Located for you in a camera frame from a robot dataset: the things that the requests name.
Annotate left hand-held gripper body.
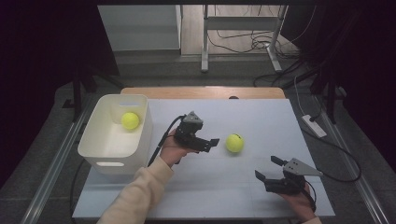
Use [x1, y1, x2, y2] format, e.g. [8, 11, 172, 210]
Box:
[174, 110, 212, 153]

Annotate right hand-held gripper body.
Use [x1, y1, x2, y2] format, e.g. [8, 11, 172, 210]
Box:
[263, 157, 324, 196]

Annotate yellow tennis ball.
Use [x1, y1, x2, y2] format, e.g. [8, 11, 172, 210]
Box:
[225, 133, 245, 154]
[120, 111, 141, 132]

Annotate white plastic bin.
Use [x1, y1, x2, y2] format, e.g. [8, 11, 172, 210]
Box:
[77, 93, 154, 176]

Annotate person's right hand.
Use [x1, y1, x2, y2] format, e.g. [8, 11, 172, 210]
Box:
[279, 182, 317, 223]

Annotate person's left hand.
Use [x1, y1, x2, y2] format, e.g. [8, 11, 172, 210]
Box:
[159, 128, 199, 169]

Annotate white foam board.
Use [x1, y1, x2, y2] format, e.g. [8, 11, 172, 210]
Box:
[72, 98, 336, 219]

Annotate wooden table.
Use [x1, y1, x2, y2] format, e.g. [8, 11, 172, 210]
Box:
[120, 86, 287, 101]

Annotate white power strip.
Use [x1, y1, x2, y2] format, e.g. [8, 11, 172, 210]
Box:
[301, 114, 328, 139]

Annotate black stand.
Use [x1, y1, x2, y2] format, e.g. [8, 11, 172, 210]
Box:
[61, 60, 126, 123]
[309, 59, 347, 125]

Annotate white cabinet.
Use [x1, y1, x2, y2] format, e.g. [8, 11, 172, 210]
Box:
[97, 4, 183, 52]

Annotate right hand-held gripper black cable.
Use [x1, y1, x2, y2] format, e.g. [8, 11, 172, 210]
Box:
[302, 180, 318, 213]

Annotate hand-held gripper black cable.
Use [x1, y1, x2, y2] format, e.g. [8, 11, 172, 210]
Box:
[147, 114, 187, 168]
[302, 180, 318, 213]

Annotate left hand-held gripper black cable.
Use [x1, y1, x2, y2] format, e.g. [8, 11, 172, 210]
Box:
[147, 114, 187, 168]

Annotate metal floor rail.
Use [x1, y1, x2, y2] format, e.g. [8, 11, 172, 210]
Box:
[313, 92, 391, 224]
[20, 94, 95, 224]

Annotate long looping black cable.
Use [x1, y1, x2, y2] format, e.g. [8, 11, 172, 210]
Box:
[299, 126, 362, 184]

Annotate tangle of floor cables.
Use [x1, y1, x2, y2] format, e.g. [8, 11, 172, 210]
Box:
[206, 4, 318, 61]

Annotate white metal desk frame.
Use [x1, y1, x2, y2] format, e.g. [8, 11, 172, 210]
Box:
[200, 4, 290, 74]

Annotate black cable under table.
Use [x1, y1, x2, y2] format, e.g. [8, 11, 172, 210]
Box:
[69, 158, 87, 223]

